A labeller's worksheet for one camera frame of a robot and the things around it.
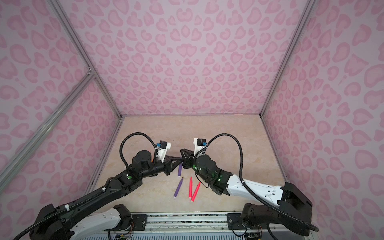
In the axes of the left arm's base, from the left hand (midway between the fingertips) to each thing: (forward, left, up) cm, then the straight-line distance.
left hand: (182, 160), depth 72 cm
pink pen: (-6, -3, -21) cm, 22 cm away
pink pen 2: (-9, -6, -21) cm, 23 cm away
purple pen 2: (-6, +4, -21) cm, 22 cm away
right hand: (+3, +1, +2) cm, 4 cm away
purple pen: (-3, +2, -4) cm, 5 cm away
